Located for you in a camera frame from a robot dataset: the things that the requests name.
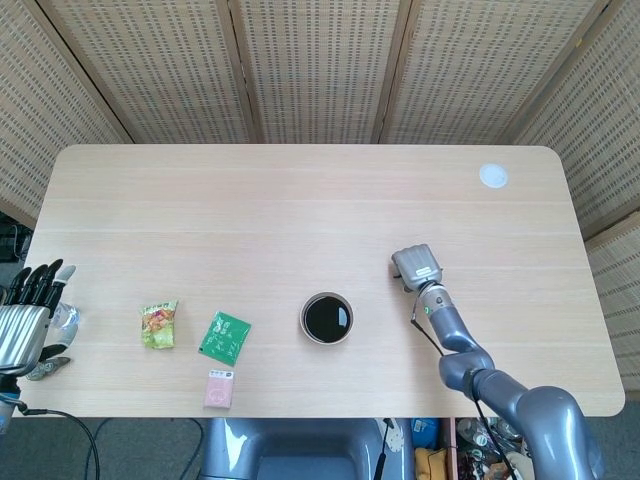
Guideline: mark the yellow cloth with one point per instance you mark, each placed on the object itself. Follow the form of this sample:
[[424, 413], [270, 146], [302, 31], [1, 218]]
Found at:
[[430, 465]]

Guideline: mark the clear crumpled plastic wrapper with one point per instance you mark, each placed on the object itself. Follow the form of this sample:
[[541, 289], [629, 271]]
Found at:
[[67, 322]]

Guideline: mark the white round grommet cap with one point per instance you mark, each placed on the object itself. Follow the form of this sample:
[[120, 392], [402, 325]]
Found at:
[[494, 176]]

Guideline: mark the pink tissue pack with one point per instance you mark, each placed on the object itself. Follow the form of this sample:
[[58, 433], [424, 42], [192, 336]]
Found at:
[[219, 392]]

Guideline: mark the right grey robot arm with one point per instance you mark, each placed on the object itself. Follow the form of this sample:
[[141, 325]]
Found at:
[[540, 410]]

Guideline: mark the woven bamboo screen panel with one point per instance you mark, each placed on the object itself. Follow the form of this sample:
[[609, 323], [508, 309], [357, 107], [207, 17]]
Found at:
[[165, 70], [50, 100], [480, 70], [620, 310], [320, 70], [600, 125]]

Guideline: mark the green tea sachet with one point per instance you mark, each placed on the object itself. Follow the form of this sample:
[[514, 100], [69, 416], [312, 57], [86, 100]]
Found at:
[[225, 340]]

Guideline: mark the grey robot torso base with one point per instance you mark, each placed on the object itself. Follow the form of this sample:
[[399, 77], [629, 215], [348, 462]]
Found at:
[[300, 450]]

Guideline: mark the black equipment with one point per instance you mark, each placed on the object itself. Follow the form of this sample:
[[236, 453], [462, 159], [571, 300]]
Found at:
[[10, 240]]

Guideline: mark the green snack bag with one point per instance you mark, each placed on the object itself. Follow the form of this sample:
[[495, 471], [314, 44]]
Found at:
[[159, 325]]

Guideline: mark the blue box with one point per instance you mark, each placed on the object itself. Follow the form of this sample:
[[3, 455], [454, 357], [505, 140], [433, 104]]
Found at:
[[425, 432]]

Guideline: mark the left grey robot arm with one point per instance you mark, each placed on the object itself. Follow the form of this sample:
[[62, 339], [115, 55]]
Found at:
[[6, 400]]

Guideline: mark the white perforated bracket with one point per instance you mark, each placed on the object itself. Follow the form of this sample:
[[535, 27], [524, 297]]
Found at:
[[395, 435]]

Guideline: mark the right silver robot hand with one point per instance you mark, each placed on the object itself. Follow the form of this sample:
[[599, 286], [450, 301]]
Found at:
[[417, 262]]

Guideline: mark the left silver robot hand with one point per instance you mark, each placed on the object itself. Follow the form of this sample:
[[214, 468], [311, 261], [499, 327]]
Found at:
[[20, 335]]

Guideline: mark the white round bowl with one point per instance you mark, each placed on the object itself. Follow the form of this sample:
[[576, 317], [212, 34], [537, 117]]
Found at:
[[302, 320]]

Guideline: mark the patterned flat packet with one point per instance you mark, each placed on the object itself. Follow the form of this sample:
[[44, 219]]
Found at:
[[47, 370]]

